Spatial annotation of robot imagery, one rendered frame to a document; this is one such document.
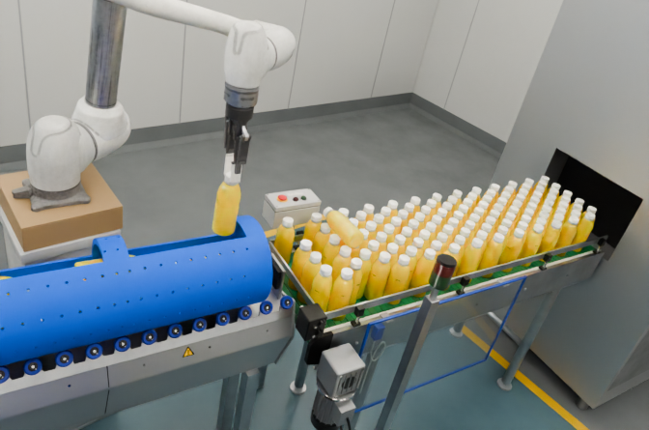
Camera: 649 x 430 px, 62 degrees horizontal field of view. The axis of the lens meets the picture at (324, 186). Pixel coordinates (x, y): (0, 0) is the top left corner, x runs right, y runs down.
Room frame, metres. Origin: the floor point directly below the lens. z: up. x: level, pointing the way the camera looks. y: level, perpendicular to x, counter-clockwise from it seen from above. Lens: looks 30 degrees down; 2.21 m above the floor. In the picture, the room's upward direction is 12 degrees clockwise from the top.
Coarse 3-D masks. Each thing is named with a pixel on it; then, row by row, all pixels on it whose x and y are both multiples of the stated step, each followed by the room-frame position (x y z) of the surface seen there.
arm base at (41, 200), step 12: (24, 180) 1.50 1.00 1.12; (12, 192) 1.42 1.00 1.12; (24, 192) 1.42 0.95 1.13; (36, 192) 1.42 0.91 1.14; (48, 192) 1.42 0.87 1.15; (60, 192) 1.43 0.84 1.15; (72, 192) 1.47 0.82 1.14; (84, 192) 1.51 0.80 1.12; (36, 204) 1.39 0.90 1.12; (48, 204) 1.41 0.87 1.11; (60, 204) 1.43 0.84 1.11; (72, 204) 1.45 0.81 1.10
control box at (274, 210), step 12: (276, 192) 1.81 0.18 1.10; (288, 192) 1.83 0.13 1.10; (300, 192) 1.85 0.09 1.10; (312, 192) 1.87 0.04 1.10; (264, 204) 1.78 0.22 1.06; (276, 204) 1.73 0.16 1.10; (288, 204) 1.74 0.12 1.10; (300, 204) 1.76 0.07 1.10; (312, 204) 1.79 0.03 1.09; (264, 216) 1.76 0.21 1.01; (276, 216) 1.71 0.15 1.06; (288, 216) 1.74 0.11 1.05; (300, 216) 1.77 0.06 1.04
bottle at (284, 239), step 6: (282, 222) 1.65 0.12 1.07; (282, 228) 1.63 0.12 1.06; (288, 228) 1.63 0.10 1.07; (276, 234) 1.63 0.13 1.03; (282, 234) 1.62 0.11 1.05; (288, 234) 1.62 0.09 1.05; (294, 234) 1.64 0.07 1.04; (276, 240) 1.63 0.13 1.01; (282, 240) 1.61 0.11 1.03; (288, 240) 1.62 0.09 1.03; (276, 246) 1.62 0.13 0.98; (282, 246) 1.61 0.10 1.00; (288, 246) 1.62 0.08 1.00; (282, 252) 1.61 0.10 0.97; (288, 252) 1.62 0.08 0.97; (288, 258) 1.63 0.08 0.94
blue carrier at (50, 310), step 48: (96, 240) 1.16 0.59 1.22; (192, 240) 1.40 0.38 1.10; (240, 240) 1.30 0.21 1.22; (0, 288) 0.92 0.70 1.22; (48, 288) 0.96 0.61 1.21; (96, 288) 1.01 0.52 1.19; (144, 288) 1.07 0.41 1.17; (192, 288) 1.14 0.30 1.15; (240, 288) 1.22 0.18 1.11; (0, 336) 0.86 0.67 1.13; (48, 336) 0.91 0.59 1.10; (96, 336) 0.98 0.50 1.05
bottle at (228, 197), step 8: (224, 184) 1.32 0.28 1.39; (232, 184) 1.32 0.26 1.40; (224, 192) 1.30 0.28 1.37; (232, 192) 1.31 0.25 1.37; (216, 200) 1.31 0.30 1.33; (224, 200) 1.30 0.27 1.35; (232, 200) 1.30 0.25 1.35; (216, 208) 1.31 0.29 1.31; (224, 208) 1.30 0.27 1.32; (232, 208) 1.31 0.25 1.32; (216, 216) 1.30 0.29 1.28; (224, 216) 1.30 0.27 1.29; (232, 216) 1.31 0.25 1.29; (216, 224) 1.30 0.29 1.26; (224, 224) 1.30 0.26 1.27; (232, 224) 1.31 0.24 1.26; (216, 232) 1.30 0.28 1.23; (224, 232) 1.30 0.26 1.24; (232, 232) 1.31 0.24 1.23
